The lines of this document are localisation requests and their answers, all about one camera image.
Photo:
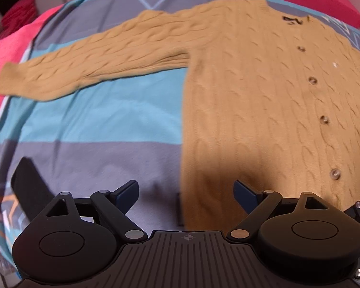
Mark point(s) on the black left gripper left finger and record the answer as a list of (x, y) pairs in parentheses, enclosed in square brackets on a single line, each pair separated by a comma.
[(74, 239)]

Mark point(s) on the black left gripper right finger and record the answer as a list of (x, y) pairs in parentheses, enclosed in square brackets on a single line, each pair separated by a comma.
[(304, 240)]

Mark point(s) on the tan cable-knit cardigan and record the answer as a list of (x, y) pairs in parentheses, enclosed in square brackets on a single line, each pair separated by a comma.
[(266, 100)]

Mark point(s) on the blue grey patterned blanket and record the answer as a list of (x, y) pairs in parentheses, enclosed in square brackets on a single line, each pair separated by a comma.
[(108, 119)]

